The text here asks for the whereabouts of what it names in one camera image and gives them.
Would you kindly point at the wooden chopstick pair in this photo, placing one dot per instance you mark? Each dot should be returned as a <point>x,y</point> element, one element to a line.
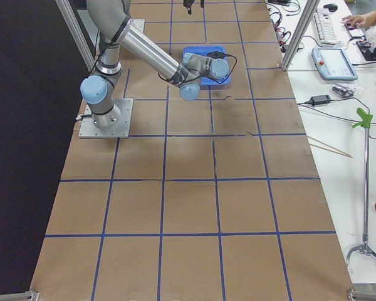
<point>326,147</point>

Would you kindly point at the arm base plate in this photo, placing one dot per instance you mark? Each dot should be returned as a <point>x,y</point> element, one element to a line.
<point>115,124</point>

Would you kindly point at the white keyboard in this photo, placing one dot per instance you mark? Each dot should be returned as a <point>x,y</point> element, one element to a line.
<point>324,26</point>

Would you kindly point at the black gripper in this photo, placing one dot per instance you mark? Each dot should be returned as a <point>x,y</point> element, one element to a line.
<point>187,4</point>

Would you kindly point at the teach pendant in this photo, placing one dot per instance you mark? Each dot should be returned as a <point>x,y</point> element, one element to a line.
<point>333,64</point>

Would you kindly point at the person hand at keyboard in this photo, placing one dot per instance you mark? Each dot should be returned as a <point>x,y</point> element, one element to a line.
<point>356,21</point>

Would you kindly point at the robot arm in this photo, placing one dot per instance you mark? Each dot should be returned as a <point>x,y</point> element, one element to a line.
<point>188,4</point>
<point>117,30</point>

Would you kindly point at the green handled reach grabber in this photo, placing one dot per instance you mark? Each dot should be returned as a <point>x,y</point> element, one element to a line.
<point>364,249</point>

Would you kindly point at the aluminium frame post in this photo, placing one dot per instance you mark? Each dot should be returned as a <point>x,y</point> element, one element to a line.
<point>78,32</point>
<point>304,20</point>

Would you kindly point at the black power adapter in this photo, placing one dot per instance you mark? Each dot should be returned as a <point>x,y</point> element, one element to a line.
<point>320,100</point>

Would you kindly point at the blue plastic tray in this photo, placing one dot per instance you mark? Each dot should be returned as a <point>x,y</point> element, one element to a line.
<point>207,73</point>

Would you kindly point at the right aluminium frame post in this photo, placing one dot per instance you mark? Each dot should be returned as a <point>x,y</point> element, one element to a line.
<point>304,20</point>

